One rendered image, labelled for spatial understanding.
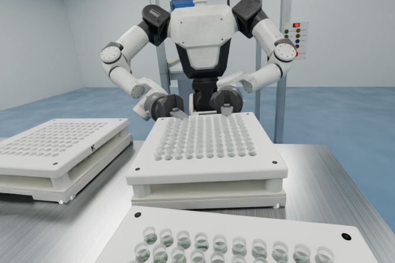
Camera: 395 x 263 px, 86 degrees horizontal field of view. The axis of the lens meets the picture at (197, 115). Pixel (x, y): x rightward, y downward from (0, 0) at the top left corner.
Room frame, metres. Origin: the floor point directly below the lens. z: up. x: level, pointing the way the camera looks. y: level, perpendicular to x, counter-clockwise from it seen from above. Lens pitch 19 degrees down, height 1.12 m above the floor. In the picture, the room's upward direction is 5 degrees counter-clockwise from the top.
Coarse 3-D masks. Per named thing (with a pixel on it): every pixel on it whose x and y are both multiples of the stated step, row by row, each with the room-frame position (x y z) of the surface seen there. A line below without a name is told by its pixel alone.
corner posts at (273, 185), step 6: (270, 180) 0.27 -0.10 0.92; (276, 180) 0.26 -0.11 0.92; (282, 180) 0.27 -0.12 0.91; (132, 186) 0.28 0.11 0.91; (138, 186) 0.27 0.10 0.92; (144, 186) 0.28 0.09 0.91; (270, 186) 0.26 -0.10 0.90; (276, 186) 0.26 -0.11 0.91; (282, 186) 0.27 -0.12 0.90; (138, 192) 0.27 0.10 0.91; (144, 192) 0.28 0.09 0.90; (276, 192) 0.26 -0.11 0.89
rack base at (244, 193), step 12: (252, 180) 0.30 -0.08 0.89; (264, 180) 0.29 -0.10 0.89; (156, 192) 0.29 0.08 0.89; (168, 192) 0.28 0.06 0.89; (180, 192) 0.28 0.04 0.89; (192, 192) 0.28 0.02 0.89; (204, 192) 0.28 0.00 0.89; (216, 192) 0.27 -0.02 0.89; (228, 192) 0.27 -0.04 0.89; (240, 192) 0.27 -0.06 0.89; (252, 192) 0.27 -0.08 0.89; (264, 192) 0.27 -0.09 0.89; (132, 204) 0.27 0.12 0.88; (144, 204) 0.27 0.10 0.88; (156, 204) 0.27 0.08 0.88; (168, 204) 0.27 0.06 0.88; (180, 204) 0.27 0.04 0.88; (192, 204) 0.27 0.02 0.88; (204, 204) 0.27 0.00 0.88; (216, 204) 0.27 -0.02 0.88; (228, 204) 0.26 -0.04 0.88; (240, 204) 0.26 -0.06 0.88; (252, 204) 0.26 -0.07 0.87; (264, 204) 0.26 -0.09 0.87
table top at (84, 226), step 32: (128, 160) 0.44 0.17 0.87; (288, 160) 0.39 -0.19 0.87; (320, 160) 0.38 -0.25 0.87; (96, 192) 0.33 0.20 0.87; (128, 192) 0.33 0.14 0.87; (288, 192) 0.29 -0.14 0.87; (320, 192) 0.28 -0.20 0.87; (352, 192) 0.28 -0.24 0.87; (0, 224) 0.27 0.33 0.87; (32, 224) 0.27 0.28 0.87; (64, 224) 0.26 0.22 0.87; (96, 224) 0.26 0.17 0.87; (352, 224) 0.22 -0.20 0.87; (384, 224) 0.21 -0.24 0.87; (0, 256) 0.21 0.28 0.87; (32, 256) 0.21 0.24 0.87; (64, 256) 0.21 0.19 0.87; (96, 256) 0.20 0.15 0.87; (384, 256) 0.17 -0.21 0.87
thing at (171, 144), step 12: (192, 120) 0.46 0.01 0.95; (216, 120) 0.44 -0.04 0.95; (180, 132) 0.40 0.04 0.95; (192, 132) 0.39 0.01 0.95; (216, 132) 0.38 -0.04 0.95; (228, 132) 0.38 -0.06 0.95; (168, 144) 0.34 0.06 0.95; (180, 144) 0.34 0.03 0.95; (192, 144) 0.34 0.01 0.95; (216, 144) 0.33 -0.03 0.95; (228, 144) 0.33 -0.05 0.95; (240, 144) 0.33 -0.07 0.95
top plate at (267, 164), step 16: (160, 128) 0.44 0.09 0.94; (256, 128) 0.40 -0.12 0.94; (144, 144) 0.37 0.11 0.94; (176, 144) 0.36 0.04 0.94; (224, 144) 0.34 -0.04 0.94; (256, 144) 0.33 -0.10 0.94; (272, 144) 0.33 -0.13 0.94; (144, 160) 0.31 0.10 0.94; (160, 160) 0.31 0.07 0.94; (176, 160) 0.30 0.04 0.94; (192, 160) 0.30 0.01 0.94; (208, 160) 0.30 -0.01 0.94; (224, 160) 0.29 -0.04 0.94; (240, 160) 0.29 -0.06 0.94; (256, 160) 0.28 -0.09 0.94; (272, 160) 0.28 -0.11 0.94; (128, 176) 0.27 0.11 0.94; (144, 176) 0.27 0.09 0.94; (160, 176) 0.27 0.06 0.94; (176, 176) 0.27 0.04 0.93; (192, 176) 0.27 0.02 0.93; (208, 176) 0.27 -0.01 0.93; (224, 176) 0.26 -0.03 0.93; (240, 176) 0.26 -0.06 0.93; (256, 176) 0.26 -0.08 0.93; (272, 176) 0.26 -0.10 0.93
